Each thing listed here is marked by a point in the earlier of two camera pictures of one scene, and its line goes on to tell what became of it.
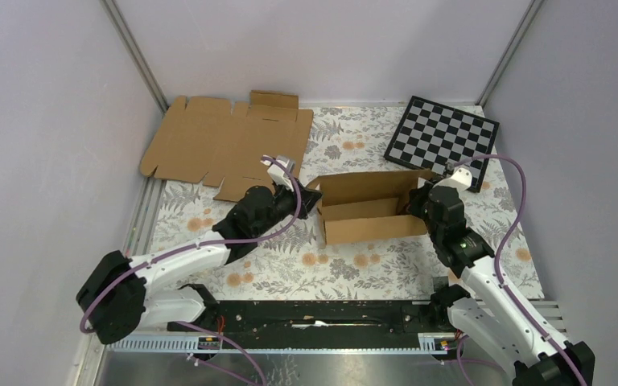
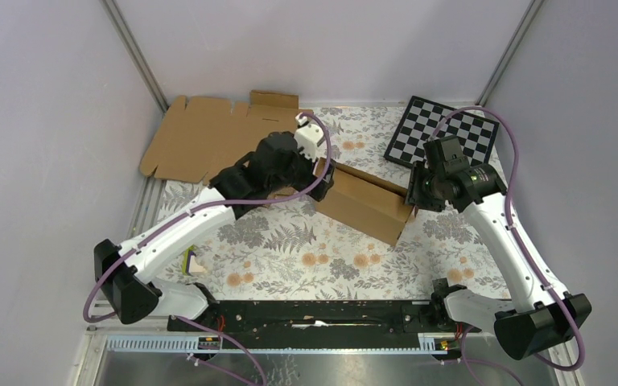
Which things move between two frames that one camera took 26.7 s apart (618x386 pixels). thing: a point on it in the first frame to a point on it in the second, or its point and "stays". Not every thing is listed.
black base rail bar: (319, 324) stays
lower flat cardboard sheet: (207, 137) stays
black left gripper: (308, 199) to (311, 178)
